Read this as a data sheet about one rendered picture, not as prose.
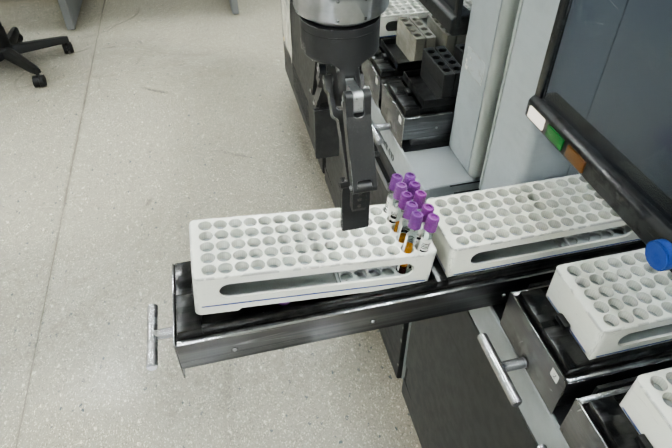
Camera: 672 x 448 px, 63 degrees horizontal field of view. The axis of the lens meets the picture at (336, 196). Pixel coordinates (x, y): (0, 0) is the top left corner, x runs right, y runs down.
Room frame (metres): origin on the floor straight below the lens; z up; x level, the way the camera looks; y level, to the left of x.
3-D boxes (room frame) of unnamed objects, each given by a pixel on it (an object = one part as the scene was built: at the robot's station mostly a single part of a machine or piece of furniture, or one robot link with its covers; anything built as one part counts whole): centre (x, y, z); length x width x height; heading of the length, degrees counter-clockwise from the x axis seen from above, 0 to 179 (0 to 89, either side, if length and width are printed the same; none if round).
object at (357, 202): (0.41, -0.02, 1.01); 0.03 x 0.01 x 0.05; 14
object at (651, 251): (0.36, -0.31, 0.98); 0.03 x 0.01 x 0.03; 14
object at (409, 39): (1.10, -0.16, 0.85); 0.12 x 0.02 x 0.06; 14
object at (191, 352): (0.52, -0.10, 0.78); 0.73 x 0.14 x 0.09; 104
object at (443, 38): (1.12, -0.22, 0.85); 0.12 x 0.02 x 0.06; 13
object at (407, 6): (1.27, -0.22, 0.83); 0.30 x 0.10 x 0.06; 104
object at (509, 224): (0.56, -0.28, 0.83); 0.30 x 0.10 x 0.06; 104
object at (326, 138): (0.56, 0.01, 0.98); 0.03 x 0.01 x 0.07; 104
